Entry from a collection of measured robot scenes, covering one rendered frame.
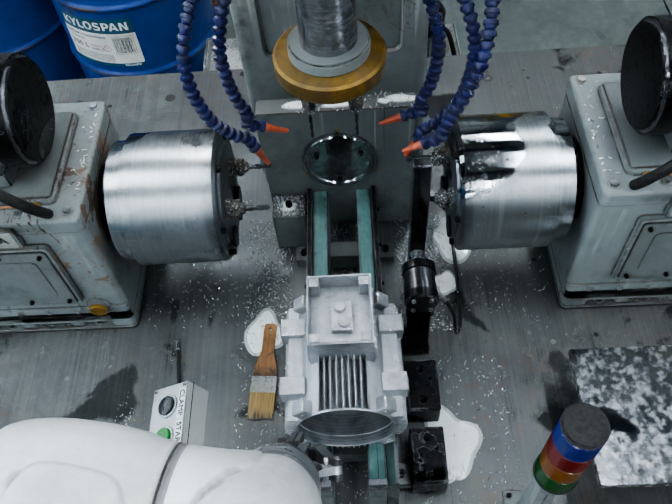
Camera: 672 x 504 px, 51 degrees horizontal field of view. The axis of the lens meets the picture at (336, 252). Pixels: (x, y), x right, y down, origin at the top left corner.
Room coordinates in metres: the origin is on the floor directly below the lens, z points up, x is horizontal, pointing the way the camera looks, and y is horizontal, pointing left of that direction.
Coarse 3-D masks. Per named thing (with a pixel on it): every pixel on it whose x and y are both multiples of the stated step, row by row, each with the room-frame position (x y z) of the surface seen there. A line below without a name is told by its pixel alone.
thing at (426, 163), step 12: (420, 168) 0.71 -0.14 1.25; (420, 180) 0.71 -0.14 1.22; (420, 192) 0.71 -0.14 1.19; (420, 204) 0.71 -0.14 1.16; (420, 216) 0.71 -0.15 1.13; (420, 228) 0.71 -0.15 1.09; (408, 240) 0.72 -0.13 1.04; (420, 240) 0.71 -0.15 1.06; (408, 252) 0.71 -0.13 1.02; (420, 252) 0.70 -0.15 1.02
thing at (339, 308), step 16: (320, 288) 0.59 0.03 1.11; (336, 288) 0.59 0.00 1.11; (352, 288) 0.59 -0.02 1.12; (368, 288) 0.57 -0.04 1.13; (320, 304) 0.56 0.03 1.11; (336, 304) 0.55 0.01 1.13; (352, 304) 0.56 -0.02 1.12; (368, 304) 0.55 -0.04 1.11; (320, 320) 0.53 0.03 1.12; (336, 320) 0.53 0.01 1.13; (352, 320) 0.53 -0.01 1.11; (368, 320) 0.53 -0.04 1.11; (320, 336) 0.51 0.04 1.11; (336, 336) 0.50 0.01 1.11; (352, 336) 0.50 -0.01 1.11; (320, 352) 0.48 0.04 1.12; (336, 352) 0.48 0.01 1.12; (352, 352) 0.48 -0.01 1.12; (368, 352) 0.47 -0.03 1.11
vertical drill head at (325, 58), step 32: (320, 0) 0.85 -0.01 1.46; (352, 0) 0.87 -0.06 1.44; (288, 32) 0.94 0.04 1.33; (320, 32) 0.85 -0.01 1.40; (352, 32) 0.87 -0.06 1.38; (288, 64) 0.87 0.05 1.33; (320, 64) 0.83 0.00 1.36; (352, 64) 0.84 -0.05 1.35; (384, 64) 0.86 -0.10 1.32; (320, 96) 0.81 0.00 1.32; (352, 96) 0.81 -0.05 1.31
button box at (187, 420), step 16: (176, 384) 0.47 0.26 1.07; (192, 384) 0.47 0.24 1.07; (160, 400) 0.45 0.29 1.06; (176, 400) 0.44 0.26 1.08; (192, 400) 0.44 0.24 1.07; (160, 416) 0.43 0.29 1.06; (176, 416) 0.42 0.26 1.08; (192, 416) 0.42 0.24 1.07; (176, 432) 0.39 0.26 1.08; (192, 432) 0.40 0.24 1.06
